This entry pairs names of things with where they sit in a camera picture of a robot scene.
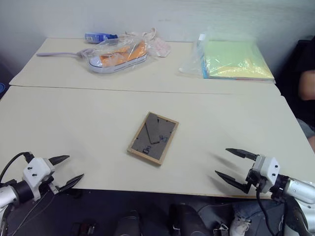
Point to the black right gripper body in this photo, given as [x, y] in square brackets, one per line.
[257, 182]

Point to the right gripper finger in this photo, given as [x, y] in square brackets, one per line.
[233, 180]
[243, 154]

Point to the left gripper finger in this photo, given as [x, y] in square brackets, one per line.
[71, 183]
[59, 159]

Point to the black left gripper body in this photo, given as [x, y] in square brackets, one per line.
[46, 185]

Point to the person's bare forearm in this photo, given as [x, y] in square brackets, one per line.
[307, 84]

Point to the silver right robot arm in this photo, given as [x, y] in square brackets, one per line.
[299, 189]

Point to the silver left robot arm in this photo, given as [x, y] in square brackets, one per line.
[8, 193]

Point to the blue jeans leg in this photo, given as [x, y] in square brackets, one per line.
[248, 207]

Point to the white sneaker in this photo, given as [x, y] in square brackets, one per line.
[240, 225]

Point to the person's grey shorts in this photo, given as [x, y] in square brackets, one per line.
[307, 127]

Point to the dark rounded shape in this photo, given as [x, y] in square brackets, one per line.
[128, 223]

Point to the blue round object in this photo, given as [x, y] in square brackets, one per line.
[2, 89]

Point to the clear plastic paper bag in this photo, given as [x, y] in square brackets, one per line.
[190, 66]

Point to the orange canvas sneaker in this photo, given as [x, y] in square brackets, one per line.
[115, 61]

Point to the blue printed box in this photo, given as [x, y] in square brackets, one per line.
[96, 37]

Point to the pink patterned packet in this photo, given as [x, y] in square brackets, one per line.
[161, 48]

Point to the orange sneaker in plastic bag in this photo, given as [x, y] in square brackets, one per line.
[137, 41]

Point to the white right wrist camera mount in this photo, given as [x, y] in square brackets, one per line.
[269, 167]

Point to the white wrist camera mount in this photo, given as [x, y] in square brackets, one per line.
[34, 169]
[269, 167]

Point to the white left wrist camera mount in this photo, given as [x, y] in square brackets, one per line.
[34, 169]

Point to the wooden picture frame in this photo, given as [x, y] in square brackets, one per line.
[157, 147]

